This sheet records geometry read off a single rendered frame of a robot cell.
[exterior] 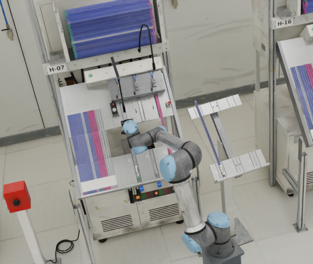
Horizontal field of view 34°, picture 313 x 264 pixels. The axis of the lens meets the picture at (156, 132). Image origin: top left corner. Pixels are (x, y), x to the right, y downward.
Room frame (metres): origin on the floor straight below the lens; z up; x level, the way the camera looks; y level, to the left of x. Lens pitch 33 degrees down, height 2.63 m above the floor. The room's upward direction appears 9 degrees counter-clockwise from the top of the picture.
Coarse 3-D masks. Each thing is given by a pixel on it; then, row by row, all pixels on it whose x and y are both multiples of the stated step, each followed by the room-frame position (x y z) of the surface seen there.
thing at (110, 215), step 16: (112, 128) 3.24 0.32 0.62; (144, 128) 3.17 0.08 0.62; (112, 144) 3.03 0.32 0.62; (160, 144) 2.94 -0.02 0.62; (128, 192) 2.72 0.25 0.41; (144, 192) 2.72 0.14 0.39; (96, 208) 2.68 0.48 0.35; (112, 208) 2.69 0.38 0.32; (128, 208) 2.70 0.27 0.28; (144, 208) 2.72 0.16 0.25; (160, 208) 2.73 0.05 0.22; (176, 208) 2.74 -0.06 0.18; (96, 224) 2.68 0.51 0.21; (112, 224) 2.69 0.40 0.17; (128, 224) 2.70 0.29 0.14; (144, 224) 2.71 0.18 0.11; (160, 224) 2.73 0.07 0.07
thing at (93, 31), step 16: (128, 0) 2.95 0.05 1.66; (144, 0) 2.91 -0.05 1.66; (80, 16) 2.84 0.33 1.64; (96, 16) 2.85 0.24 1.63; (112, 16) 2.86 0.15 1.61; (128, 16) 2.87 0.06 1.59; (144, 16) 2.88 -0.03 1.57; (80, 32) 2.84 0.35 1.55; (96, 32) 2.85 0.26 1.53; (112, 32) 2.86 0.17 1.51; (128, 32) 2.87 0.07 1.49; (144, 32) 2.88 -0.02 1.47; (80, 48) 2.83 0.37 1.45; (96, 48) 2.84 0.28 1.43; (112, 48) 2.85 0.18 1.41; (128, 48) 2.87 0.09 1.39
